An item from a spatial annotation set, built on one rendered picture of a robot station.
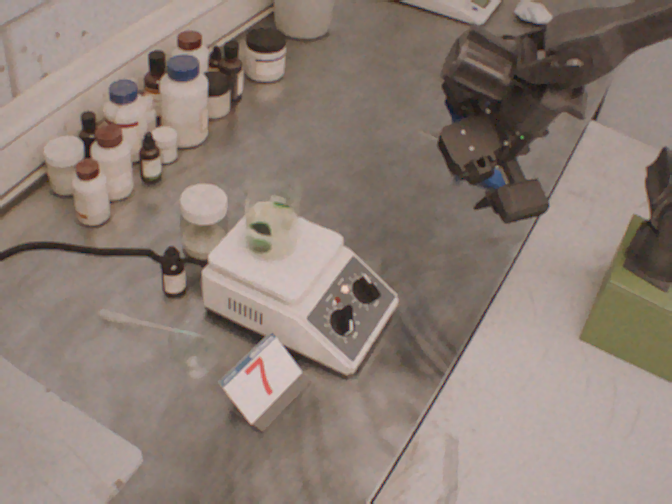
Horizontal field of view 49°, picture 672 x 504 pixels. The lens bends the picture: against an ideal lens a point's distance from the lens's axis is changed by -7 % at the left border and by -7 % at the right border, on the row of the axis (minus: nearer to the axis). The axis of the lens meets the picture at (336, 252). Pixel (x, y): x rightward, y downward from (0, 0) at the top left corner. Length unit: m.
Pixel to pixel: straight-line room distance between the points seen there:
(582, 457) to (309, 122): 0.67
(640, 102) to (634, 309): 1.39
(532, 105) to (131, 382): 0.52
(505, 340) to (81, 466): 0.52
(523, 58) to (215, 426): 0.50
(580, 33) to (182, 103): 0.59
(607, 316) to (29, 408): 0.68
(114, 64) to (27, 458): 0.62
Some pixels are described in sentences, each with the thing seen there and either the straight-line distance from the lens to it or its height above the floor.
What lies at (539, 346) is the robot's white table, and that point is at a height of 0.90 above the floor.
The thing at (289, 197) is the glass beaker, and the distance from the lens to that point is 0.88.
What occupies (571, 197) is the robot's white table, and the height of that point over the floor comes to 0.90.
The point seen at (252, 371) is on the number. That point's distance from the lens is 0.85.
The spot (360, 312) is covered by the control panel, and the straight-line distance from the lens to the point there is 0.90.
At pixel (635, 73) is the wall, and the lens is 2.25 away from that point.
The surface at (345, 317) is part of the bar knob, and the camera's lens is 0.86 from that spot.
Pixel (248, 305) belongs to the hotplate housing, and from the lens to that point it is 0.88.
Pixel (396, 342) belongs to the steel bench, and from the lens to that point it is 0.93.
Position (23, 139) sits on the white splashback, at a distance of 1.10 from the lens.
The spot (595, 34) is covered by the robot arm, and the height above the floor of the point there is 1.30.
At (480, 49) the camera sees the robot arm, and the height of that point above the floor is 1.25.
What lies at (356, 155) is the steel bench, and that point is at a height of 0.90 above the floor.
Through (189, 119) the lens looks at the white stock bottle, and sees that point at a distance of 1.15.
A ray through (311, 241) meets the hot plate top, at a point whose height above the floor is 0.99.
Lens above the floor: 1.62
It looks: 45 degrees down
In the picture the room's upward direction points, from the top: 8 degrees clockwise
